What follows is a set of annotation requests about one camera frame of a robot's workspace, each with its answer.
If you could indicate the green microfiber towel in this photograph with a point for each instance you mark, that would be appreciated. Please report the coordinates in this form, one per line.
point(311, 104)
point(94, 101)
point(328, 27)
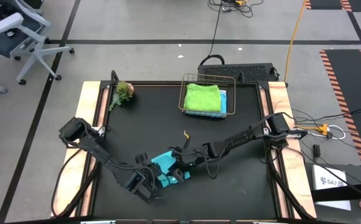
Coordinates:
point(203, 97)

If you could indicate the grey office chair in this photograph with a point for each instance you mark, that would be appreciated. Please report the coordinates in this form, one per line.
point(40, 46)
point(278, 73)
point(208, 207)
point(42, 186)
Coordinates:
point(6, 23)

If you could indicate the black frame strut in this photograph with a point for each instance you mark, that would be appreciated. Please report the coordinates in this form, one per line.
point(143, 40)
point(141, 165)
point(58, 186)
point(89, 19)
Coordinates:
point(289, 193)
point(84, 189)

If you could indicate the black frame post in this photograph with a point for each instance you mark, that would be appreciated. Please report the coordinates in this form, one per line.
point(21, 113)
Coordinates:
point(114, 76)

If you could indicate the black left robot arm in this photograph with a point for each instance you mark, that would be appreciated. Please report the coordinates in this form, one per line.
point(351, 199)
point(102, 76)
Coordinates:
point(105, 155)

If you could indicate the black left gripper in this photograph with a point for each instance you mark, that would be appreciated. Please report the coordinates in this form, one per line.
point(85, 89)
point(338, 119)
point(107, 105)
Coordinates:
point(147, 183)

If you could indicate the black metal beam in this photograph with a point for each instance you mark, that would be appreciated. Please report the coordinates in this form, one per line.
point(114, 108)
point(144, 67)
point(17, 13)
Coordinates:
point(345, 192)

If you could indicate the light blue microfiber towel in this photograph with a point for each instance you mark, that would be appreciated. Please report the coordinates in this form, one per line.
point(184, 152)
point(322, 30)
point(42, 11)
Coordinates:
point(224, 102)

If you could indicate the wooden side board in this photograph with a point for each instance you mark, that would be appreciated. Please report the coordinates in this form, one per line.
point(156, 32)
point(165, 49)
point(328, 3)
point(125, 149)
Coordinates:
point(278, 91)
point(88, 93)

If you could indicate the black perforated computer case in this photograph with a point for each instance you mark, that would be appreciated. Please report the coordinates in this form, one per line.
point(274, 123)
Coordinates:
point(249, 70)

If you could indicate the white power strip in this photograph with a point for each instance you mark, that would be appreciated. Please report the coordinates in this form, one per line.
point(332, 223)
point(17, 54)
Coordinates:
point(297, 133)

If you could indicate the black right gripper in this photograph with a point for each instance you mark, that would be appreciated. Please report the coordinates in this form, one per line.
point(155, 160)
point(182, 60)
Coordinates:
point(188, 158)

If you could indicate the yellow plug adapter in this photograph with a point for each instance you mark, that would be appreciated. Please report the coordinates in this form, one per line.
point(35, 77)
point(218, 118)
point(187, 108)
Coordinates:
point(322, 129)

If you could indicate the black power brick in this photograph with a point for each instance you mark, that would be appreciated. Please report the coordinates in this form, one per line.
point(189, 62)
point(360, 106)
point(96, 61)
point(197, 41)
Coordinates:
point(316, 150)

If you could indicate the teal microfiber towel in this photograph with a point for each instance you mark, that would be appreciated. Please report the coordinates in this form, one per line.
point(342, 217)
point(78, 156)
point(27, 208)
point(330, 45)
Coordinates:
point(168, 168)

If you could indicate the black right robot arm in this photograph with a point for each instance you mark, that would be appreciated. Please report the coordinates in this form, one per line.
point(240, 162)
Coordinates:
point(252, 133)

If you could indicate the white printed paper box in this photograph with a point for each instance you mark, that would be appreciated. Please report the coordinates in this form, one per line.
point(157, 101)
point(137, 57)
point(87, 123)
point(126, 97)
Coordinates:
point(326, 174)

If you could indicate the small potted green plant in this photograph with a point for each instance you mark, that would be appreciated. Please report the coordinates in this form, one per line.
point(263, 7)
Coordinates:
point(124, 90)

